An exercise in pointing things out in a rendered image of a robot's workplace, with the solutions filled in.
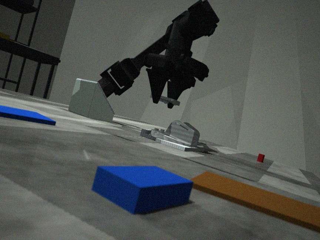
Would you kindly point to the small red block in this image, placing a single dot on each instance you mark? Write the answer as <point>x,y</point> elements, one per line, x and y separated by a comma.
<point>260,157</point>

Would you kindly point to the orange flat bar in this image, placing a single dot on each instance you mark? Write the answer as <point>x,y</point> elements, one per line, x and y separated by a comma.
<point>281,207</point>

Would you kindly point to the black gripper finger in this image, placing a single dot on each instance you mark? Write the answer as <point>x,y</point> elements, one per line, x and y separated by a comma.
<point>174,90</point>
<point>157,81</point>

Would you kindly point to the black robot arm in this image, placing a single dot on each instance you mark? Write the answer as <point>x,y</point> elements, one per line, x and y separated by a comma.
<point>199,20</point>

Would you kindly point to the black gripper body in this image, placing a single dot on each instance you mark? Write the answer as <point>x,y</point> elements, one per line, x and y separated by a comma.
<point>167,62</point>

